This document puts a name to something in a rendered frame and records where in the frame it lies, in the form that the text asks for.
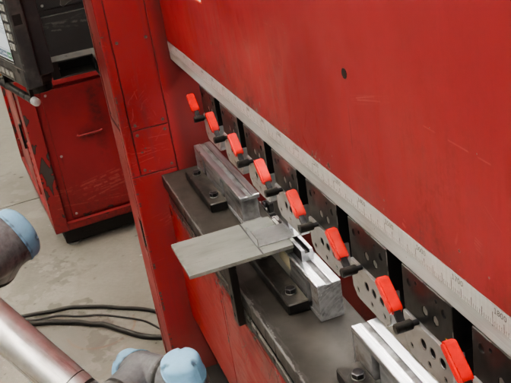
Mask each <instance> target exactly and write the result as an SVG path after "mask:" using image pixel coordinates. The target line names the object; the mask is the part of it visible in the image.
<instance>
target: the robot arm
mask: <svg viewBox="0 0 511 383"><path fill-rule="evenodd" d="M39 251H40V240H39V237H38V235H37V232H36V231H35V229H34V228H33V226H32V225H31V223H30V222H29V221H28V220H27V219H26V218H25V217H24V216H23V215H22V214H20V213H18V212H17V211H15V210H12V209H4V210H1V211H0V288H2V287H5V286H7V285H8V284H10V283H11V282H12V281H13V279H14V278H15V277H16V275H17V273H18V271H19V270H20V268H21V266H22V265H23V264H25V263H26V262H27V261H29V260H32V259H33V258H34V257H35V256H36V255H37V254H38V253H39ZM0 355H1V356H2V357H4V358H5V359H6V360H7V361H8V362H9V363H10V364H12V365H13V367H15V368H16V369H17V370H18V371H19V372H20V373H21V374H23V375H24V376H25V377H26V378H27V379H28V380H30V381H31V382H32V383H99V382H98V381H96V380H95V379H94V378H93V377H92V376H91V375H89V374H88V373H87V372H86V371H85V370H84V369H82V368H81V367H80V366H79V365H78V364H77V363H76V362H75V361H74V360H73V359H71V358H70V357H69V356H68V355H66V354H65V353H64V352H63V351H62V350H60V349H59V348H58V347H57V346H56V345H55V344H54V343H53V342H52V341H51V340H49V339H48V338H47V337H46V336H45V335H43V334H42V333H41V332H40V331H38V330H37V329H36V328H35V327H34V326H33V325H32V324H31V323H30V322H29V321H27V320H26V319H25V318H24V317H23V316H21V315H20V314H19V313H18V312H16V311H15V310H14V309H13V308H12V307H11V306H10V305H9V304H7V302H5V301H4V300H3V299H2V298H1V297H0ZM104 383H209V380H208V377H207V371H206V368H205V365H204V364H203V362H202V359H201V357H200V355H199V354H198V352H197V351H196V350H194V349H192V348H189V347H183V348H182V349H180V348H176V349H174V350H171V351H170V352H168V353H167V354H166V355H161V354H158V353H152V352H150V351H148V350H143V349H133V348H127V349H124V350H122V351H121V352H120V353H119V354H118V355H117V356H116V360H115V361H114V362H113V366H112V375H111V376H110V377H109V378H108V379H107V380H106V381H105V382H104Z"/></svg>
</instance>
